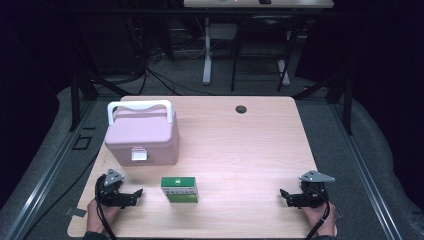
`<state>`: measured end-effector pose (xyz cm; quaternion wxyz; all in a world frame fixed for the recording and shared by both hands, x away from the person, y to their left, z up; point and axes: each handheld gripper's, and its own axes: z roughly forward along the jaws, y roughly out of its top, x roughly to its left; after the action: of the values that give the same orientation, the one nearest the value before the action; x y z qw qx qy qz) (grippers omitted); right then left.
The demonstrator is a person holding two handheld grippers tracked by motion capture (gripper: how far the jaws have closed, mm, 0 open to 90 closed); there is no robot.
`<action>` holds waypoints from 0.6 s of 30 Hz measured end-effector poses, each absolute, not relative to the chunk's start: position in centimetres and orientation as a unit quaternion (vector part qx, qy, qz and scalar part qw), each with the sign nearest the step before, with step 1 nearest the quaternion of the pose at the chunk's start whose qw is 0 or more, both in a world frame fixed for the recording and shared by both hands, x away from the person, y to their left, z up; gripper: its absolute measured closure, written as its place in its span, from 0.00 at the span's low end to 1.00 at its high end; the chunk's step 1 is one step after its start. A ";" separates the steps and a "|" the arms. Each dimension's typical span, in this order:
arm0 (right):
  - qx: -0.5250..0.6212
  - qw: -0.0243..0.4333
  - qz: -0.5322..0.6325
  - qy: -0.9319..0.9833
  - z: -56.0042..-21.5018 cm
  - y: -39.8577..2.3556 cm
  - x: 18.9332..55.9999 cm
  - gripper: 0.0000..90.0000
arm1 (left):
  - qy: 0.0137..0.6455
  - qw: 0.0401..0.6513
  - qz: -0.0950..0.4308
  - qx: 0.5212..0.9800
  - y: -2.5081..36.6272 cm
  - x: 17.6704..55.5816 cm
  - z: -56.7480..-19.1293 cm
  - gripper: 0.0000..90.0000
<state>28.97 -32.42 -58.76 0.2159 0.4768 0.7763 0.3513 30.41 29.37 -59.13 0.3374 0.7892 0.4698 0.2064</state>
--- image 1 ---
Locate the black chair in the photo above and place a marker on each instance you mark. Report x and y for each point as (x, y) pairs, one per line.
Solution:
(260, 33)

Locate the black metal stand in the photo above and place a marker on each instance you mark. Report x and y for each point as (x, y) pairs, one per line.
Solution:
(75, 106)
(348, 110)

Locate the dark round table grommet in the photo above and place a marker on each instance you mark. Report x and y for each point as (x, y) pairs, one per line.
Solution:
(241, 109)

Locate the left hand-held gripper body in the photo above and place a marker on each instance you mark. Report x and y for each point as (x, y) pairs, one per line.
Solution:
(111, 196)

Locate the grey box under desk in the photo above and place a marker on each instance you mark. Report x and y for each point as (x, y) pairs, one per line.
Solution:
(223, 31)

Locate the white-legged background desk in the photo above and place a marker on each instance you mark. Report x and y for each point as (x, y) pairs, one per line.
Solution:
(260, 3)

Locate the green medicine box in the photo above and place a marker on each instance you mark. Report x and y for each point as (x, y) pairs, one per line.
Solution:
(179, 188)

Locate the person's left hand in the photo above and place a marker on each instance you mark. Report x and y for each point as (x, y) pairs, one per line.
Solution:
(96, 218)

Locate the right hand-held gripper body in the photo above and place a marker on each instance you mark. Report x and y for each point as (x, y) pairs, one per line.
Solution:
(311, 196)

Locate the person's right hand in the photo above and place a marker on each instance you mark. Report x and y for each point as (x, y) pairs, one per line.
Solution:
(316, 216)

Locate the small black device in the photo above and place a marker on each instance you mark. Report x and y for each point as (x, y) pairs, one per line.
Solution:
(265, 1)

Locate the grey tape piece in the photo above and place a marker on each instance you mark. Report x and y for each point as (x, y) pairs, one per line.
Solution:
(76, 212)

